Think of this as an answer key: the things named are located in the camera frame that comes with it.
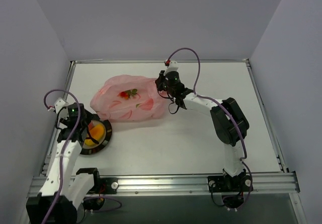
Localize fake red peach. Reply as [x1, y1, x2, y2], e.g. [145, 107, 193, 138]
[88, 122, 96, 132]

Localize fake yellow orange mango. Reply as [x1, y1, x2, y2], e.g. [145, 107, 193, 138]
[85, 122, 105, 147]

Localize fake berry sprig with leaves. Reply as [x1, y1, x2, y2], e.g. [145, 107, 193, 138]
[118, 89, 137, 100]

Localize pink plastic bag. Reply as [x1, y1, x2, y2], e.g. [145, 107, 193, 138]
[90, 74, 167, 122]

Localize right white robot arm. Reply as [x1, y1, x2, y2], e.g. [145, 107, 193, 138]
[155, 70, 250, 190]

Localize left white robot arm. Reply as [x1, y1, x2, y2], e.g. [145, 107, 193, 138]
[26, 103, 102, 223]

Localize black rimmed ceramic plate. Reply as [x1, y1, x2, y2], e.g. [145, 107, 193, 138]
[80, 114, 112, 156]

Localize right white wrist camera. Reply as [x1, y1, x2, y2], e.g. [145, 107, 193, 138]
[164, 60, 179, 75]

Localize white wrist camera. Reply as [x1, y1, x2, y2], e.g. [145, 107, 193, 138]
[164, 60, 179, 75]
[47, 98, 68, 114]

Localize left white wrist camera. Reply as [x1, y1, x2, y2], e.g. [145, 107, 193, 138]
[47, 98, 68, 114]

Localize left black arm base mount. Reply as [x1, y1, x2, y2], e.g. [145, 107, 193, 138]
[83, 177, 118, 211]

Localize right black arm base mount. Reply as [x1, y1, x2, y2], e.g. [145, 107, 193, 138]
[207, 175, 254, 211]

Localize aluminium table frame rail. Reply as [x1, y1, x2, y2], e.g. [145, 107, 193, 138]
[26, 59, 301, 198]

